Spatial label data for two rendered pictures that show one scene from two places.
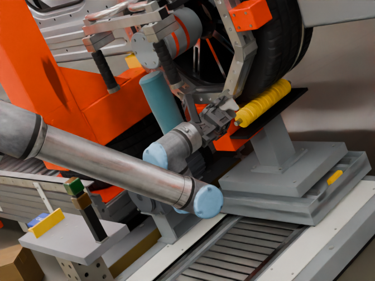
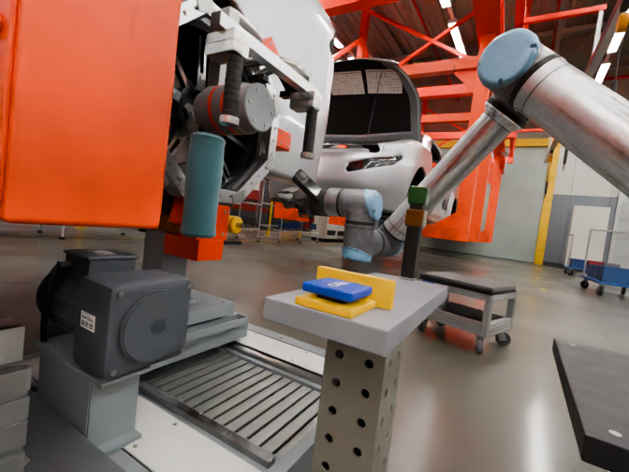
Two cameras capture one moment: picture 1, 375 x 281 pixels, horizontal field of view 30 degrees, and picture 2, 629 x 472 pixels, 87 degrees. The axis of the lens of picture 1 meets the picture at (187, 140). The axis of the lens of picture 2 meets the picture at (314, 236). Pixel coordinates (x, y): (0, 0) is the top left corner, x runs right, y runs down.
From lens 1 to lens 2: 2.69 m
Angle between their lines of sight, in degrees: 113
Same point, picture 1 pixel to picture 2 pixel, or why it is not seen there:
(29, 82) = not seen: outside the picture
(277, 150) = not seen: hidden behind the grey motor
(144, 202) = (163, 335)
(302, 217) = (240, 331)
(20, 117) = not seen: hidden behind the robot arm
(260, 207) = (199, 338)
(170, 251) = (161, 440)
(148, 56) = (262, 115)
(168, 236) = (113, 435)
